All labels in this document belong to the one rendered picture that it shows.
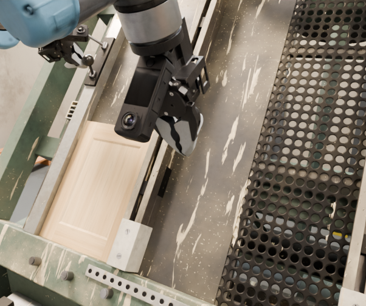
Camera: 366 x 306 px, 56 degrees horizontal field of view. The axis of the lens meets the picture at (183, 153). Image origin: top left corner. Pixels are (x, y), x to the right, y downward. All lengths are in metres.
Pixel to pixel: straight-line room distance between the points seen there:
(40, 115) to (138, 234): 0.69
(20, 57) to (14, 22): 4.42
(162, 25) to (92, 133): 0.81
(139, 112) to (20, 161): 0.99
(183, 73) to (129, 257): 0.57
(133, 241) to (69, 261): 0.22
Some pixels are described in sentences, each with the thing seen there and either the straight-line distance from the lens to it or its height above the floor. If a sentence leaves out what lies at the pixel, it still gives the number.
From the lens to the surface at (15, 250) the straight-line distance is 1.21.
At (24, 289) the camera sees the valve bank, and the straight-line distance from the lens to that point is 1.22.
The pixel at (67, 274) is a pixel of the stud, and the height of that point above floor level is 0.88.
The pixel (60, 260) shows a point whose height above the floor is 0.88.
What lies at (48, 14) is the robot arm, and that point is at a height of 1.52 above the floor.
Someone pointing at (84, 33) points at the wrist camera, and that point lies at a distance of 1.09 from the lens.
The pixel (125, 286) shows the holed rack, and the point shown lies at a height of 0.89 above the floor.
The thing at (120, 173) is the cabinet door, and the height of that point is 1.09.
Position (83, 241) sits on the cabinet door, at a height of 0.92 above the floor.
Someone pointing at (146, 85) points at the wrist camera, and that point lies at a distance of 0.45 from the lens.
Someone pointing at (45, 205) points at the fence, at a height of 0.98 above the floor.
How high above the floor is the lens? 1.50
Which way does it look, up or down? 20 degrees down
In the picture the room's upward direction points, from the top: straight up
